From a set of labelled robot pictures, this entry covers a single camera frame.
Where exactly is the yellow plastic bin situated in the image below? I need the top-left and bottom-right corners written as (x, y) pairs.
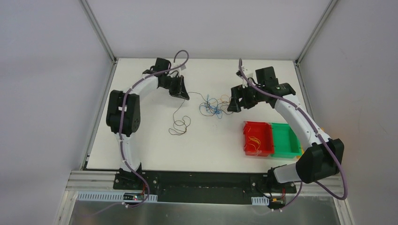
top-left (296, 127), bottom-right (324, 160)

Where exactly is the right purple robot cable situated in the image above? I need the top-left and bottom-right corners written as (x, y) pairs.
top-left (238, 58), bottom-right (349, 213)

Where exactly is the aluminium frame rail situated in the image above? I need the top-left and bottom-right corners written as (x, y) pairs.
top-left (65, 170), bottom-right (346, 197)

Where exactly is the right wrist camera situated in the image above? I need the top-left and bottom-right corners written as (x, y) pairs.
top-left (236, 66), bottom-right (253, 81)

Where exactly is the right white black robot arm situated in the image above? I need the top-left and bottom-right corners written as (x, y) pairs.
top-left (227, 67), bottom-right (344, 192)

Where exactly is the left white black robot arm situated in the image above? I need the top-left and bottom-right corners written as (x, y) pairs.
top-left (106, 58), bottom-right (190, 190)

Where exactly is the green plastic bin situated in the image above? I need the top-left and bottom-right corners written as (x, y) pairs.
top-left (271, 123), bottom-right (301, 158)

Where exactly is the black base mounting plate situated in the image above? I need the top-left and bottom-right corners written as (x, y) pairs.
top-left (113, 170), bottom-right (297, 204)

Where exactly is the brown thin cable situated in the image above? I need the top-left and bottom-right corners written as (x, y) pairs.
top-left (216, 94), bottom-right (236, 115)

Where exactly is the red plastic bin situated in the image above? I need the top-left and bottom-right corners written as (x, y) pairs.
top-left (243, 121), bottom-right (274, 157)

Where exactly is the blue thin cable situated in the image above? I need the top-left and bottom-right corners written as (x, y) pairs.
top-left (199, 94), bottom-right (224, 120)

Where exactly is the orange thin cable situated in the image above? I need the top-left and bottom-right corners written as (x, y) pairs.
top-left (247, 135), bottom-right (262, 154)

